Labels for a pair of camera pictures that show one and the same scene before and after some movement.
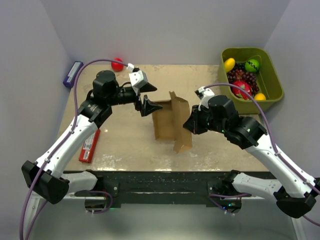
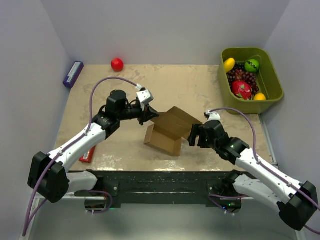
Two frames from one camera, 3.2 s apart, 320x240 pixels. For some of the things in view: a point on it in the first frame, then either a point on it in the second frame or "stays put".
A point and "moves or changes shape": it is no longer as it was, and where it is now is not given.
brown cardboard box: x=171 y=123 moves or changes shape
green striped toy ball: x=252 y=65 stays put
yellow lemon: x=229 y=64 stays put
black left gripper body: x=126 y=96 -> x=135 y=112
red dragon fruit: x=239 y=93 stays put
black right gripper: x=192 y=124 -> x=196 y=128
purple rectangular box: x=69 y=80 stays put
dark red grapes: x=239 y=73 stays put
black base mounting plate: x=161 y=188 stays put
